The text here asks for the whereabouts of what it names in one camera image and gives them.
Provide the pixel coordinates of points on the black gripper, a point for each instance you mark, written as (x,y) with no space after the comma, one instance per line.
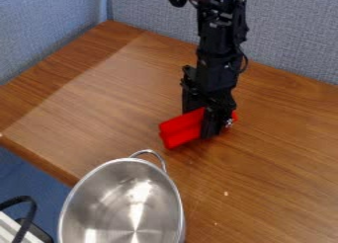
(207,84)

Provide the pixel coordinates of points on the red rectangular block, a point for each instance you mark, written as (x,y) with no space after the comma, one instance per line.
(183,128)

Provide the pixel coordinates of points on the metal pot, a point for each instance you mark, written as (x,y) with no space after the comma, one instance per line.
(124,202)

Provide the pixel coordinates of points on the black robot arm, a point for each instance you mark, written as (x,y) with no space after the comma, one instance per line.
(222,25)

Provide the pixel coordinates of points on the white and black device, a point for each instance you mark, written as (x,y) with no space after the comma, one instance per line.
(11,226)

